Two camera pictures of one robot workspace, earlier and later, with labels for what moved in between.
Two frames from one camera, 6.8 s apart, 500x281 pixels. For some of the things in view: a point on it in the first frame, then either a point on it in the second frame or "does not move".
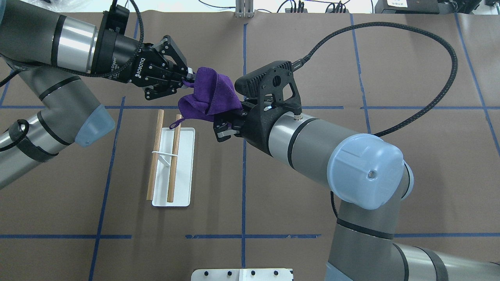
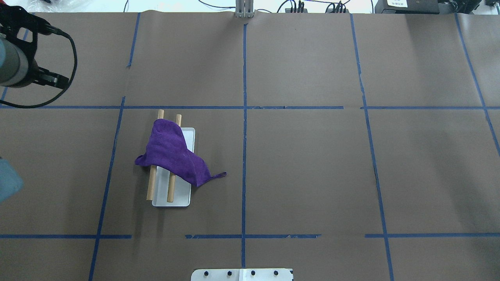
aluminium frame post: x=244 y=9 does not move
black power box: x=407 y=6 does not move
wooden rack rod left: x=160 y=117 does not move
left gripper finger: x=167 y=47 → x=47 y=78
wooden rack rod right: x=174 y=161 does not move
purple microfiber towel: x=213 y=93 → x=167 y=148
